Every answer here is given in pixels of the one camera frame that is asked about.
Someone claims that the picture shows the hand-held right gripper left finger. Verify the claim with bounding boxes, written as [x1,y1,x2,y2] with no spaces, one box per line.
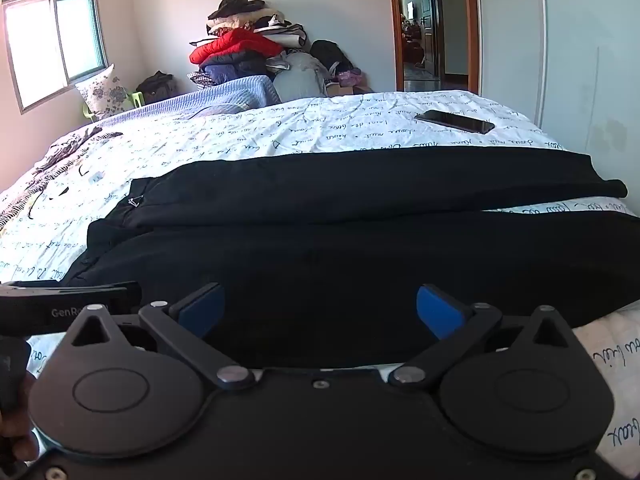
[62,282,258,392]

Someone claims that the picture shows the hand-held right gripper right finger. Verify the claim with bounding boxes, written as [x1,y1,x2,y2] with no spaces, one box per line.
[387,284,578,392]

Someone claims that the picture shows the black pants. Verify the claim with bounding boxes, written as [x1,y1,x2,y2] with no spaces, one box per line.
[62,149,640,368]

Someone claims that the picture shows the person's left hand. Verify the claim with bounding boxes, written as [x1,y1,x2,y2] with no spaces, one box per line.
[0,376,40,463]

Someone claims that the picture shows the zebra-striped cloth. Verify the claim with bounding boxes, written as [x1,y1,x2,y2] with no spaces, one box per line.
[0,127,123,231]

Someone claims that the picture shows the black smartphone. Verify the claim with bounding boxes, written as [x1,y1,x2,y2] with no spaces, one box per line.
[414,109,496,135]

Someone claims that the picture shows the white script-printed bed sheet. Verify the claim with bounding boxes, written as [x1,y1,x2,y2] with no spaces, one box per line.
[0,90,640,461]

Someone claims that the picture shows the blue textured blanket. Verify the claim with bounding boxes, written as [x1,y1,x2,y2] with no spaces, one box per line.
[102,75,281,128]

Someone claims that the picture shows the floral pillow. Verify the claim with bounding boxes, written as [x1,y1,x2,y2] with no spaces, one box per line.
[75,63,132,121]

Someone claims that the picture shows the green plastic stool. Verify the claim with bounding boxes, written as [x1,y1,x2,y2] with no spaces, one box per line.
[82,91,146,121]

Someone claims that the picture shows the black bag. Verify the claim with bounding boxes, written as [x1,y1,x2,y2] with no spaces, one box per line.
[136,71,177,101]

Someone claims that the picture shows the pile of folded clothes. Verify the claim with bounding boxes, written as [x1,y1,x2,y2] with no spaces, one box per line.
[187,0,308,86]

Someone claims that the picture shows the grey fabric bag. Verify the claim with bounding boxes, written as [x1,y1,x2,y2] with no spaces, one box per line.
[274,52,328,102]

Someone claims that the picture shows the sliding window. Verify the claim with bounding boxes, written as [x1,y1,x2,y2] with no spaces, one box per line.
[2,0,108,113]

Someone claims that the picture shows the red puffer jacket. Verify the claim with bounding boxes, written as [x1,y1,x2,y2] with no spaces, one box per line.
[189,28,285,65]

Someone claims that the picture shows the dark cloth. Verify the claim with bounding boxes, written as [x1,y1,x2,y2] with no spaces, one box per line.
[310,40,355,76]

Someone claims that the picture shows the white wardrobe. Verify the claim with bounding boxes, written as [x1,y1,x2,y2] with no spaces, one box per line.
[472,0,640,161]

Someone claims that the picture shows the black hat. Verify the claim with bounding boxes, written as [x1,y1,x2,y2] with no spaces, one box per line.
[207,0,266,21]

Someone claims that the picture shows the brown wooden door frame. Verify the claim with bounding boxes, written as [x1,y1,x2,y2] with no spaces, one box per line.
[386,0,481,95]

